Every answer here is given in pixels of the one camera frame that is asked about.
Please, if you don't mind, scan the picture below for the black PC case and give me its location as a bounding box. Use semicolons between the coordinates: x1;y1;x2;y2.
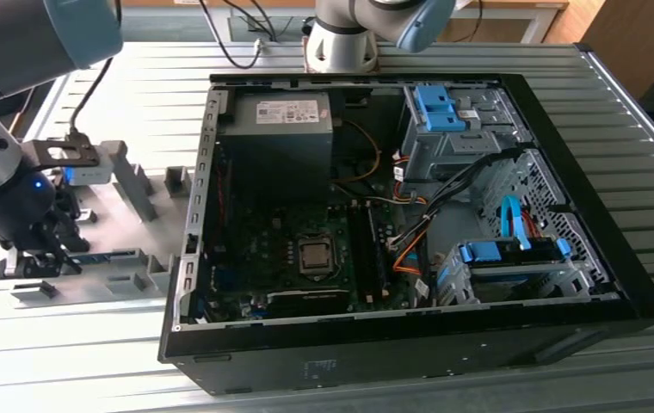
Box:
157;71;654;397

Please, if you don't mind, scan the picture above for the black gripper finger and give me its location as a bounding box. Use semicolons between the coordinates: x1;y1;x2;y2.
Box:
49;200;92;255
0;222;84;280

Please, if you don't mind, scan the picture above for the blue RAM stick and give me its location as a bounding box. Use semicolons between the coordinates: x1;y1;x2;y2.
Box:
65;253;133;265

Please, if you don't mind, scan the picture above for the blue plastic disk carrier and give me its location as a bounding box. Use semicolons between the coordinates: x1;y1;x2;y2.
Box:
456;237;573;276
411;84;472;133

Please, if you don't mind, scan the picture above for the thin yellow wire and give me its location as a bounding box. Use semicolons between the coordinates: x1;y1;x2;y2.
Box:
331;120;383;187

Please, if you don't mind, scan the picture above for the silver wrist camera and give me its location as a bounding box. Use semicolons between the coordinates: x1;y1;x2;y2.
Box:
65;164;114;187

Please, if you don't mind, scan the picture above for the wooden desk with white frame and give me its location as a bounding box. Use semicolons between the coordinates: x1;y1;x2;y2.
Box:
455;0;570;44

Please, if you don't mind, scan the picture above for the thin red wire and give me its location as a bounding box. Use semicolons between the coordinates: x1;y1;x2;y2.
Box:
523;209;542;238
216;159;232;225

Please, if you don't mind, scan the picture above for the black camera bracket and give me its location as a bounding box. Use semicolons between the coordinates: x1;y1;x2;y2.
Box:
20;136;102;169

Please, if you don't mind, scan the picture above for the grey plastic parts rack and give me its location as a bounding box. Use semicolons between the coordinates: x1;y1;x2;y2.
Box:
8;139;197;311

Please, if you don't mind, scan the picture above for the black graphics card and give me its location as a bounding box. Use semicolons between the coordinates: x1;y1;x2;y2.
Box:
263;287;352;319

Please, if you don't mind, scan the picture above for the black CPU socket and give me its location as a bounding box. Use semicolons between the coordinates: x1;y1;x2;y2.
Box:
295;232;342;281

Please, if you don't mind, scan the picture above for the wooden desk with grey frame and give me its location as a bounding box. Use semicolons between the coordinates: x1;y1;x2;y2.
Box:
121;0;316;43

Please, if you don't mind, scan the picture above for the green motherboard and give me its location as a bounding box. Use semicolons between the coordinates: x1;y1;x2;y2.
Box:
197;200;420;322

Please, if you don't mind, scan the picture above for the silver CPU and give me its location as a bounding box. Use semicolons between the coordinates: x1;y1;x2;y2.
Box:
301;243;331;270

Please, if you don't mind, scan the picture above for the black cable with white connector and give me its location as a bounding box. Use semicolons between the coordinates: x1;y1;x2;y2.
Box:
196;0;276;71

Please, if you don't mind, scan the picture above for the orange wire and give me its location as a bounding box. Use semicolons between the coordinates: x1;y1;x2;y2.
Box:
392;234;427;274

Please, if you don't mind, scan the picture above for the black RAM slot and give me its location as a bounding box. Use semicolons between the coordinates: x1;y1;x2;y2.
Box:
344;200;372;305

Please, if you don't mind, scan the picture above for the black hard disk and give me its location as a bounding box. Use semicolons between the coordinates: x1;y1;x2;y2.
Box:
498;237;559;264

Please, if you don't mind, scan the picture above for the brown wooden cabinet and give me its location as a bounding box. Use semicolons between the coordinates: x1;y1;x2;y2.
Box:
543;0;654;102

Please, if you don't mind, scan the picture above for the grey metal drive cage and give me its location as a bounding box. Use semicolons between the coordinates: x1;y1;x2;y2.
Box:
400;83;535;182
432;253;621;306

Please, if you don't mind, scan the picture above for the black camera cable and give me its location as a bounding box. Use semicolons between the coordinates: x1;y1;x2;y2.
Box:
66;53;125;138

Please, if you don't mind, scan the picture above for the grey power supply unit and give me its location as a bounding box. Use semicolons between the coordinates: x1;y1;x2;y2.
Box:
216;89;338;210

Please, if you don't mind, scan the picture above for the flat blue wire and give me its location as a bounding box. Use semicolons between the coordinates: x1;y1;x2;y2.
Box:
500;195;533;250

